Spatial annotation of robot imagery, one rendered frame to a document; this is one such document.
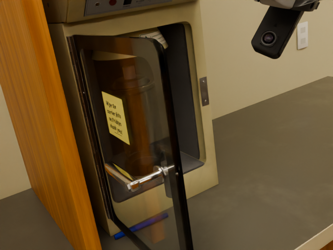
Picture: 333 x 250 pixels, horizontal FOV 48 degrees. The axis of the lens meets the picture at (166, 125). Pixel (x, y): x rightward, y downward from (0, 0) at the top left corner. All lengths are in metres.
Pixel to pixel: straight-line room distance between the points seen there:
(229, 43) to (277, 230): 0.88
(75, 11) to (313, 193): 0.67
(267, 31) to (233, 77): 0.98
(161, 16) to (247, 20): 0.80
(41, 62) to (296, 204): 0.63
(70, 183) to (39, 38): 0.25
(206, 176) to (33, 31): 0.57
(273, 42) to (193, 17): 0.33
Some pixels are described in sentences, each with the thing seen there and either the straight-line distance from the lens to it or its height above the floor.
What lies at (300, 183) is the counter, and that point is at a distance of 1.01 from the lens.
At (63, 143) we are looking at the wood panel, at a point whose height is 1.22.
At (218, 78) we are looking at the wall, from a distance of 1.50.
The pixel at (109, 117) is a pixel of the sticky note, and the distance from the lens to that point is 0.63.
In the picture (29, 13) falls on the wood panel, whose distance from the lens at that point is 0.62.
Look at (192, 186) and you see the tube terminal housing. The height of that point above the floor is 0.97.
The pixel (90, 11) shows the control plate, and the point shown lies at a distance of 0.71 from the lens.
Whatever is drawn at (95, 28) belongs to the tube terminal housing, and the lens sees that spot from 0.75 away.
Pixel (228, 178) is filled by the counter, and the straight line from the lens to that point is 1.03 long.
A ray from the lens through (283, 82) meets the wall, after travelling 1.78.
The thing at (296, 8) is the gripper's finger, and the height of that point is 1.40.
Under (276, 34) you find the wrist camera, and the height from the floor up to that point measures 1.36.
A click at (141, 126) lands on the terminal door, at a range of 0.53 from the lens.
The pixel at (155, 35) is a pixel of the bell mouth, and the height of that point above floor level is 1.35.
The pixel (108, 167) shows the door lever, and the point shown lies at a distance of 0.57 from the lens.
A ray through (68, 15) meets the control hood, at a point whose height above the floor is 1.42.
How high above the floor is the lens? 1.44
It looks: 20 degrees down
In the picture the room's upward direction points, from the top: 8 degrees counter-clockwise
